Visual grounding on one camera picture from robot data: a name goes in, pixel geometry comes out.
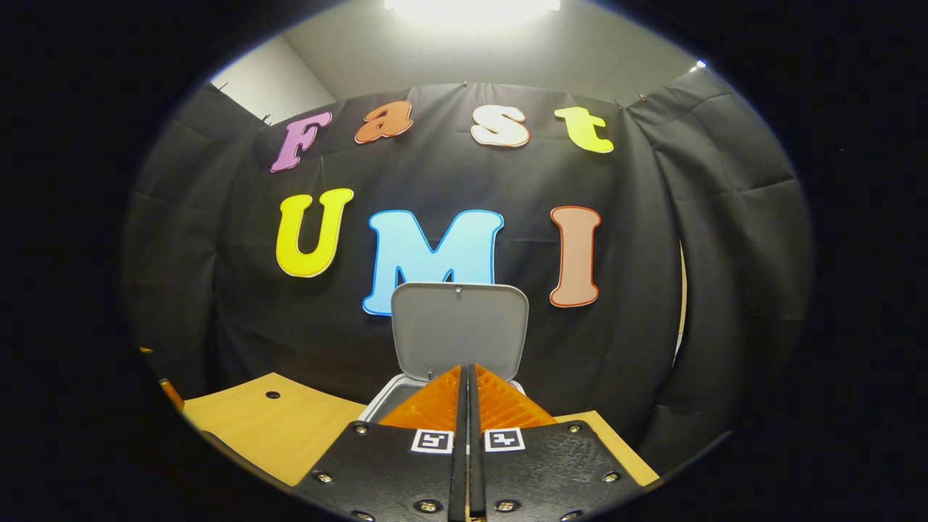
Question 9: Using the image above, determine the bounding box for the wooden desktop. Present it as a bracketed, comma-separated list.
[181, 372, 660, 488]

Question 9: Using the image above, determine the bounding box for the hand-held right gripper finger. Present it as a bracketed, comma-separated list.
[468, 362, 646, 522]
[294, 365, 468, 522]

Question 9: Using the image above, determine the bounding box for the black backdrop cloth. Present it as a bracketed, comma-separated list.
[122, 69, 813, 476]

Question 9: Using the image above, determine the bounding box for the white desktop garbage bin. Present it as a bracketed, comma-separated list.
[359, 281, 530, 425]

